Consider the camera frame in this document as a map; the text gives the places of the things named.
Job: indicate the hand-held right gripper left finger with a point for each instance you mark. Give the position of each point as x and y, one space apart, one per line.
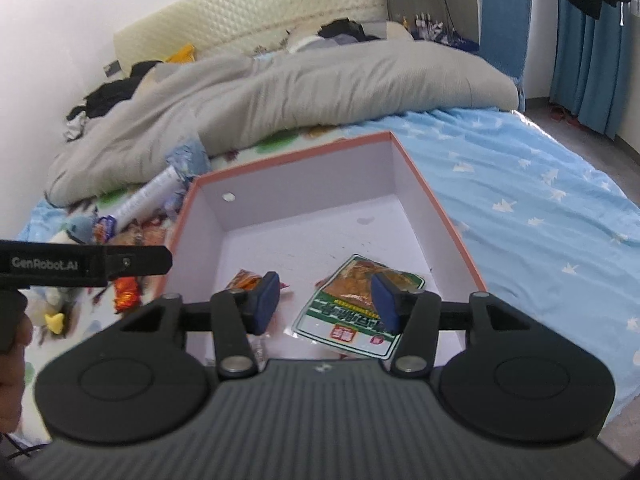
265 305

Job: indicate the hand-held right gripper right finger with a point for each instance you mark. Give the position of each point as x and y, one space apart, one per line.
385 305

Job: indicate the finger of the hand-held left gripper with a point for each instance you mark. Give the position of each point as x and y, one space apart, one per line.
145 260

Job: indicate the orange snack packet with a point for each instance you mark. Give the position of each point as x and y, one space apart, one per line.
240 280

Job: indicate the green snack packet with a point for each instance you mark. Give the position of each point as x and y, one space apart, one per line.
335 310

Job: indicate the pink cardboard box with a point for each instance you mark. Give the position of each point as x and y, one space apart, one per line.
300 210

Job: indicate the person's left hand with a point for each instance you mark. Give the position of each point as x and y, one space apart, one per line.
12 385

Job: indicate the red snack packet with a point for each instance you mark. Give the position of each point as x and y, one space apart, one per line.
127 295

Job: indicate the white plush duck toy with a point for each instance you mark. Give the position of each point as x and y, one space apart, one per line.
80 230

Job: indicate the blue snack packet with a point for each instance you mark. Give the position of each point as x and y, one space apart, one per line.
105 229

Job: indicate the white cylindrical bottle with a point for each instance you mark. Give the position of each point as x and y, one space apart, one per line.
145 200

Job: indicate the light blue plastic bag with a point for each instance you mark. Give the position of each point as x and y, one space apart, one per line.
192 160

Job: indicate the white cloth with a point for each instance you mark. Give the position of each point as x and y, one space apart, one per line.
75 127

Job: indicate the blue star bedsheet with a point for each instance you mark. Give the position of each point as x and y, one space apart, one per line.
525 210

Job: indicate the black clothing pile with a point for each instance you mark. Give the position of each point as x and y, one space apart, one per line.
115 90

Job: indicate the yellow cloth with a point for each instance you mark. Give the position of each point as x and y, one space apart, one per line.
181 54

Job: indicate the grey duvet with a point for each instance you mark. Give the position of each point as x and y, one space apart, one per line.
300 90

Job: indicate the red slippers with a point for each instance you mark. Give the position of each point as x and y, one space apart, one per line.
565 111

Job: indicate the cream quilted headboard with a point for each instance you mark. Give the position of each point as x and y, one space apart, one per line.
250 10

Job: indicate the black garment on pillow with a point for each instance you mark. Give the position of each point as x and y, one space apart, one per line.
347 30

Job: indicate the group of small bottles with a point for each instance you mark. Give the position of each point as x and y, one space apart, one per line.
440 32

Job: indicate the blue chair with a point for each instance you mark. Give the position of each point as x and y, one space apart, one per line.
505 35

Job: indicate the blue curtain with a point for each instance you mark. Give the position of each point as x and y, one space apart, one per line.
590 70

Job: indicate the grey wall outlet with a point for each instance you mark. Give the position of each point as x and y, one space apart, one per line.
112 68

